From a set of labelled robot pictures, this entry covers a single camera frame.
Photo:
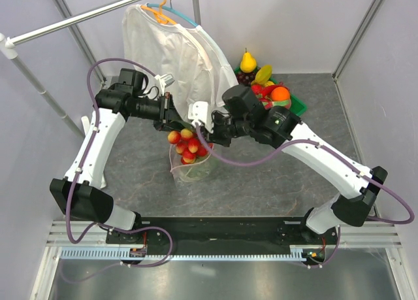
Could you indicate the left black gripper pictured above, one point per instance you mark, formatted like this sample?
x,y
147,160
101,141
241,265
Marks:
x,y
166,123

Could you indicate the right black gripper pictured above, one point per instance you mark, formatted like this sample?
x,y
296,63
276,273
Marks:
x,y
215,136

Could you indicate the red lychee bunch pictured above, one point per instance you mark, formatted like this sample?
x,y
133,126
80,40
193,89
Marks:
x,y
187,146

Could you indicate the clear pink-dotted zip bag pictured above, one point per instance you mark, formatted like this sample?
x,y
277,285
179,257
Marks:
x,y
188,173

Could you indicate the orange fruit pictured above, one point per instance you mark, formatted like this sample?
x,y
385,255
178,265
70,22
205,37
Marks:
x,y
280,93

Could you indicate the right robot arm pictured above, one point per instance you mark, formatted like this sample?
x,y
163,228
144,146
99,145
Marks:
x,y
245,115

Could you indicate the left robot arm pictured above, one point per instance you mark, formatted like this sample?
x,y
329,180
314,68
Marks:
x,y
79,194

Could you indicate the pink dragon fruit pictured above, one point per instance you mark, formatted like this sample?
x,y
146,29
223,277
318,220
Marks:
x,y
269,103

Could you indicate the red pepper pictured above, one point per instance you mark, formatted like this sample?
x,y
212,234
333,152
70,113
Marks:
x,y
266,91

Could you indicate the dark purple grapes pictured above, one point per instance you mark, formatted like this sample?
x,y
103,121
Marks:
x,y
245,78

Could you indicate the white t-shirt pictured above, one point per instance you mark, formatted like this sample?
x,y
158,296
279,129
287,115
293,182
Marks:
x,y
200,69

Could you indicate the yellow star fruit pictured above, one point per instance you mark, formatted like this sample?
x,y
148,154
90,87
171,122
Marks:
x,y
262,76

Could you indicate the yellow pear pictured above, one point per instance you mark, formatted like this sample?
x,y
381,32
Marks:
x,y
248,63

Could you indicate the green plastic tray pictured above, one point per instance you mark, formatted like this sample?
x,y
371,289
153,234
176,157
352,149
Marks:
x,y
297,106

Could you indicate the orange clothes hanger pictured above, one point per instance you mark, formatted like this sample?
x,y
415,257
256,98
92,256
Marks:
x,y
158,14

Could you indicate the teal clothes hanger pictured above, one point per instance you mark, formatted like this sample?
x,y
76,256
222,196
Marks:
x,y
183,19

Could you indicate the white metal clothes rack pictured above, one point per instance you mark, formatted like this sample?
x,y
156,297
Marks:
x,y
36,145

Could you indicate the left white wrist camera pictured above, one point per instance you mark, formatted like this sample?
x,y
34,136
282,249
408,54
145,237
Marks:
x,y
164,81

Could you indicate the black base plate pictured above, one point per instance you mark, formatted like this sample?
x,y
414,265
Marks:
x,y
239,234

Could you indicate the light blue cable duct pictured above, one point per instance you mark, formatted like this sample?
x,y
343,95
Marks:
x,y
128,254

